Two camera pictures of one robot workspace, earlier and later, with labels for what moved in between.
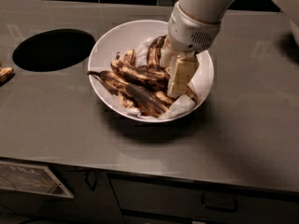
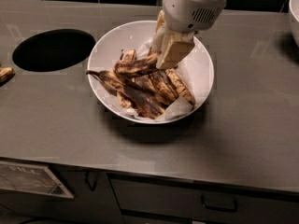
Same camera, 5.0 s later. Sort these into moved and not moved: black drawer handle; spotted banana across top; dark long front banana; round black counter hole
Moved: spotted banana across top
Not moved: dark long front banana; round black counter hole; black drawer handle
